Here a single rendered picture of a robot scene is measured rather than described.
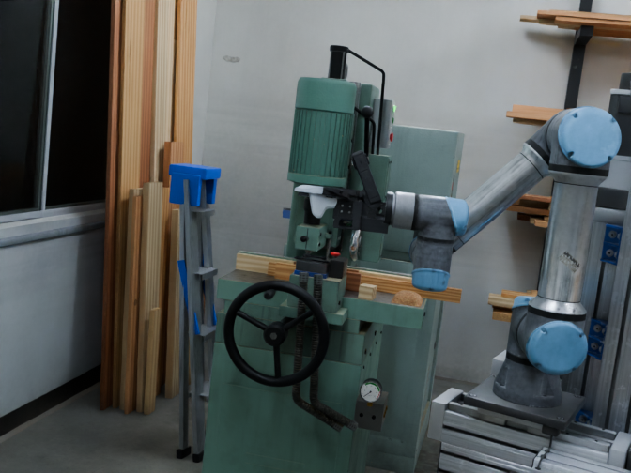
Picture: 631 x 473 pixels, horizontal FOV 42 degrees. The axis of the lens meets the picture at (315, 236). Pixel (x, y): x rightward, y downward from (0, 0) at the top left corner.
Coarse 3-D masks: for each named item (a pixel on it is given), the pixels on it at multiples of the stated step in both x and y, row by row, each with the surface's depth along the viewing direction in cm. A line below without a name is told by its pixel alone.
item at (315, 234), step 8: (304, 224) 246; (320, 224) 251; (304, 232) 242; (312, 232) 242; (320, 232) 244; (296, 240) 243; (312, 240) 242; (320, 240) 246; (296, 248) 243; (304, 248) 243; (312, 248) 242; (320, 248) 247
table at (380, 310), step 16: (240, 272) 249; (256, 272) 252; (224, 288) 237; (240, 288) 236; (272, 304) 234; (352, 304) 230; (368, 304) 229; (384, 304) 228; (400, 304) 228; (336, 320) 222; (368, 320) 230; (384, 320) 229; (400, 320) 228; (416, 320) 227
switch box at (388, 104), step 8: (376, 104) 266; (384, 104) 265; (392, 104) 266; (376, 112) 266; (384, 112) 265; (392, 112) 269; (376, 120) 266; (384, 120) 266; (376, 128) 266; (384, 128) 266; (376, 136) 267; (384, 136) 266; (376, 144) 267; (384, 144) 267
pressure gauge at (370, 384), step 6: (372, 378) 227; (366, 384) 225; (372, 384) 225; (378, 384) 225; (360, 390) 226; (366, 390) 225; (372, 390) 225; (378, 390) 225; (366, 396) 226; (372, 396) 225; (378, 396) 225; (372, 402) 225
